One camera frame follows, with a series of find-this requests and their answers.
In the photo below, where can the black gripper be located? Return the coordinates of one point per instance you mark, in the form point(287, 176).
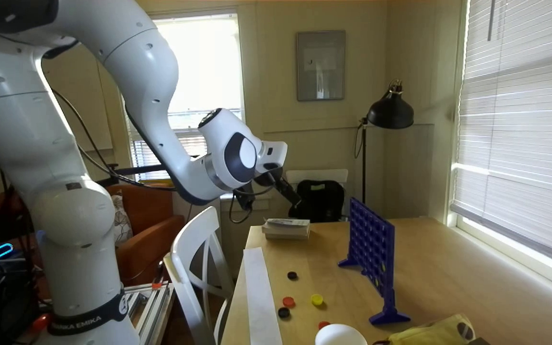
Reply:
point(272, 174)

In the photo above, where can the yellow game chip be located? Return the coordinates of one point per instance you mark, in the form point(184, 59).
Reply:
point(316, 299)

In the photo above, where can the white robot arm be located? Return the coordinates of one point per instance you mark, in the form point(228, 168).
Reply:
point(128, 57)

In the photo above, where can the black game chip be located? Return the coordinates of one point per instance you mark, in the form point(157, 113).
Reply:
point(283, 312)
point(291, 276)

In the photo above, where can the blue gameboard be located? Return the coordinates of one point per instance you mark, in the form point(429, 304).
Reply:
point(371, 249)

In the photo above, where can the red game chip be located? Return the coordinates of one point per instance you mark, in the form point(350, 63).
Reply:
point(287, 301)
point(322, 324)

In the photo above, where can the black bag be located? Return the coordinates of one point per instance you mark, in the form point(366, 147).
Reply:
point(318, 199)

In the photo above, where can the flat grey white box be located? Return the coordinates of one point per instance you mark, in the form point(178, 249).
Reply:
point(285, 228)

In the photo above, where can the white wooden chair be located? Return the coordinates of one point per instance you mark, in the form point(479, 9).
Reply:
point(191, 255)

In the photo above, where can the black floor lamp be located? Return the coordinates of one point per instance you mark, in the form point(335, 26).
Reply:
point(391, 113)

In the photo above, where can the orange armchair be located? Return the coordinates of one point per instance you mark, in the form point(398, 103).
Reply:
point(153, 222)

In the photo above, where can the bright rear window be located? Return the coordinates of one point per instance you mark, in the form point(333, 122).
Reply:
point(208, 63)

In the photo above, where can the white dotted paper cup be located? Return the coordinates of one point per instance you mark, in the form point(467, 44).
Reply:
point(339, 333)

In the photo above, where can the patterned white cushion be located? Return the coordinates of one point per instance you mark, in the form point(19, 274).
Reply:
point(120, 216)

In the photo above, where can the stacked white framed panels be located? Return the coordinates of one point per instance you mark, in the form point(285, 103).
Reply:
point(147, 306)

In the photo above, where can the yellow cloth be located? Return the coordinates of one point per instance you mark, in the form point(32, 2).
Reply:
point(435, 331)

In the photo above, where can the white window blinds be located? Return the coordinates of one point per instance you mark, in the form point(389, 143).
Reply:
point(517, 126)

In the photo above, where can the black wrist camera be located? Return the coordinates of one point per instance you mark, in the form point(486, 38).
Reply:
point(243, 195)

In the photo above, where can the grey framed wall picture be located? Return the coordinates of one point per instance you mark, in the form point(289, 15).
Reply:
point(320, 65)

